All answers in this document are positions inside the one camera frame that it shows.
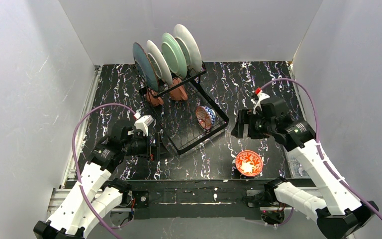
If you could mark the dark blue glazed plate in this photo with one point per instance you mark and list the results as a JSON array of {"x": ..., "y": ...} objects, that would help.
[{"x": 145, "y": 67}]

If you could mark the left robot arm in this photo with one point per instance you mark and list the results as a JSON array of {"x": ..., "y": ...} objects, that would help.
[{"x": 93, "y": 196}]

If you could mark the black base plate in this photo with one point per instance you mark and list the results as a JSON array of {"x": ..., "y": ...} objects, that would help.
[{"x": 236, "y": 198}]

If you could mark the red teal floral plate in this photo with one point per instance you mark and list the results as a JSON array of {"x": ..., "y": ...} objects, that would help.
[{"x": 189, "y": 48}]

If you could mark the clear plastic box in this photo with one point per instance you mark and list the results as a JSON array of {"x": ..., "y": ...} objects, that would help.
[{"x": 297, "y": 171}]

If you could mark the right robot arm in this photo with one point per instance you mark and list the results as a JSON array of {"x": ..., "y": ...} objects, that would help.
[{"x": 339, "y": 212}]

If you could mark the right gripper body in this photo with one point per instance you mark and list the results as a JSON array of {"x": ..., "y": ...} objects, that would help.
[{"x": 243, "y": 124}]

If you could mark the black wire dish rack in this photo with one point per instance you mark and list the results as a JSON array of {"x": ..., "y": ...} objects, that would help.
[{"x": 176, "y": 120}]

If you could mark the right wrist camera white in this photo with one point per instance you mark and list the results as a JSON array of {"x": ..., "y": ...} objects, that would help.
[{"x": 257, "y": 98}]

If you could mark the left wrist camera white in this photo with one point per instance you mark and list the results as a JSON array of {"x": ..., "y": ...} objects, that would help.
[{"x": 143, "y": 122}]

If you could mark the light green flower plate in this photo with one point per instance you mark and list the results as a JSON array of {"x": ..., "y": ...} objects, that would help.
[{"x": 173, "y": 55}]

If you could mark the green rim lettered plate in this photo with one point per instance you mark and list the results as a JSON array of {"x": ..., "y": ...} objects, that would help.
[{"x": 159, "y": 63}]

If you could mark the red geometric pattern bowl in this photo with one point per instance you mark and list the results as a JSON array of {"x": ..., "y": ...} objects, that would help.
[{"x": 206, "y": 117}]

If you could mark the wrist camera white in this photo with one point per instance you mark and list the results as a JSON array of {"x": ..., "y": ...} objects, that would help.
[
  {"x": 257, "y": 98},
  {"x": 143, "y": 122}
]

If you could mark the orange floral pattern bowl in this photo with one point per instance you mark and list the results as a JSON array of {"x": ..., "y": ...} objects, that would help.
[{"x": 249, "y": 163}]

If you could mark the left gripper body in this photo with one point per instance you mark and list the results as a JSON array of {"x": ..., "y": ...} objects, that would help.
[{"x": 152, "y": 147}]

